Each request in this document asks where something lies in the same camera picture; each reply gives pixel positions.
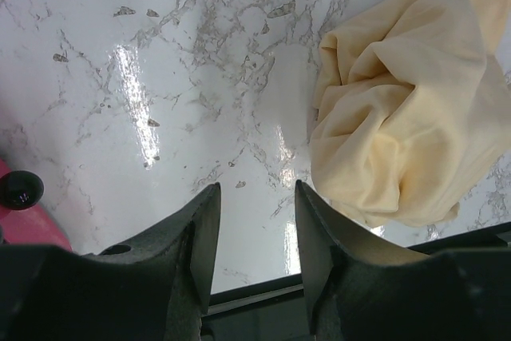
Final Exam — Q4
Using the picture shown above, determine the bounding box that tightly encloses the black pink drawer organizer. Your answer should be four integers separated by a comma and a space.
1, 162, 72, 251

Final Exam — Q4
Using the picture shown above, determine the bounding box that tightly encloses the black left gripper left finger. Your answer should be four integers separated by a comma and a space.
1, 183, 221, 340

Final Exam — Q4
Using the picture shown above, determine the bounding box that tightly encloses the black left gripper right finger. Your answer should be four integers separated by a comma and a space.
295, 182, 510, 340

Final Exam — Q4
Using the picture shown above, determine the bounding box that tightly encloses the yellow t shirt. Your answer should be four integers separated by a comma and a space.
310, 0, 510, 228

